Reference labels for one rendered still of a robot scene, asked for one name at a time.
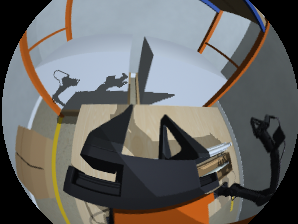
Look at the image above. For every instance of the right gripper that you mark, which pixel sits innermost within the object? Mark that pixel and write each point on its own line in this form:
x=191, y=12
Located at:
x=265, y=135

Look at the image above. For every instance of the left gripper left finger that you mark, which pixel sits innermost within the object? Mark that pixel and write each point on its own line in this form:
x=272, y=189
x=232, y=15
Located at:
x=111, y=135

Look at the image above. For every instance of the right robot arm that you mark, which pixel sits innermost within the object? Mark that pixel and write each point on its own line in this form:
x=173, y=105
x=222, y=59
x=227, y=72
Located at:
x=258, y=197

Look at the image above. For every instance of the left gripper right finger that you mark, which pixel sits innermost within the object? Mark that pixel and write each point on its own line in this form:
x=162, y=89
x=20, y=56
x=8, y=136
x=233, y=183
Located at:
x=190, y=148

